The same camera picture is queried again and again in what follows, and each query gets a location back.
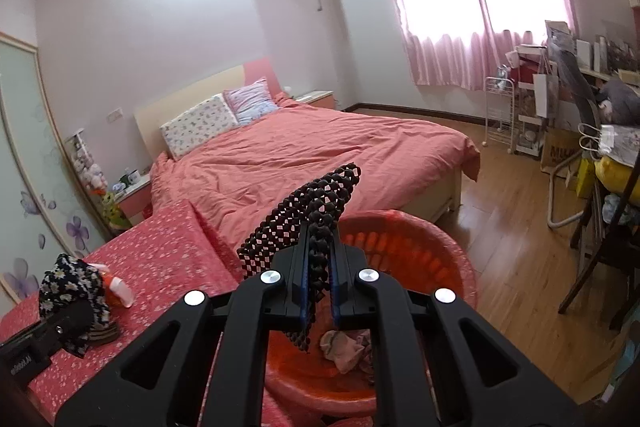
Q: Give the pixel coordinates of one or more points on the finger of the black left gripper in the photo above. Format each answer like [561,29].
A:
[28,353]

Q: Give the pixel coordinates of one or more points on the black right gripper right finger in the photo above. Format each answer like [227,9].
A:
[437,362]

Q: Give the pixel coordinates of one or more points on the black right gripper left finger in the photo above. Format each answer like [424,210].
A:
[203,362]

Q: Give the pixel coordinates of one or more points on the black floral fabric piece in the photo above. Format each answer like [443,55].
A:
[69,282]

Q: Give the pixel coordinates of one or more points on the red white tissue pack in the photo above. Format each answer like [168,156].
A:
[117,293]

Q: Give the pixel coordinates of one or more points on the black foam fruit net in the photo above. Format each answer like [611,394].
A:
[309,214]

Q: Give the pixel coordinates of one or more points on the pink crumpled cloth in basket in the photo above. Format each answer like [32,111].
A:
[348,350]

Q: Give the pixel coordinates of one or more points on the orange plastic laundry basket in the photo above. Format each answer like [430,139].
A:
[421,257]

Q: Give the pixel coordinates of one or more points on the glass floral wardrobe doors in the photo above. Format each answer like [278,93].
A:
[44,210]

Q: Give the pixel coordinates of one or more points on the dark wooden chair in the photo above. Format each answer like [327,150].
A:
[611,244]

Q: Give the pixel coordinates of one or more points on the pink white left nightstand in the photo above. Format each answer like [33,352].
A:
[135,201]

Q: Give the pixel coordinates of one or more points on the pink white nightstand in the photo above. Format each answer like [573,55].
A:
[319,98]
[135,201]

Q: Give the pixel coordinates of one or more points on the hanging plush toy organizer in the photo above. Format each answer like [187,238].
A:
[92,179]

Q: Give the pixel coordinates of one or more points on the white mug on nightstand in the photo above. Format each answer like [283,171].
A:
[132,177]

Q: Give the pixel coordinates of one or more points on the pink bed duvet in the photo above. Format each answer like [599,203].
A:
[236,178]

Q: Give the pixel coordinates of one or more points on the brown paper shopping bag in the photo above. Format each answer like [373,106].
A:
[558,145]

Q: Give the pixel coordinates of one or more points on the white floral pillow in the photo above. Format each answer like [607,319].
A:
[197,125]

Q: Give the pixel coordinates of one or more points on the beige pink headboard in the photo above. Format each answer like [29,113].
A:
[149,118]

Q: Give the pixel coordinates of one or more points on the pink striped pillow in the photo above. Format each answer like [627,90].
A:
[250,102]

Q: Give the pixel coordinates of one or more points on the cluttered white shelf unit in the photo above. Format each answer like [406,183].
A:
[536,79]

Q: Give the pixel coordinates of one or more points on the pink white right nightstand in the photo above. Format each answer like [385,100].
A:
[319,98]

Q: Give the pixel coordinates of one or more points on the wall power socket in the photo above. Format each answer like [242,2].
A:
[115,115]

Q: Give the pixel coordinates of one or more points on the white wire rack cart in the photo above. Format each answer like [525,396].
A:
[500,112]

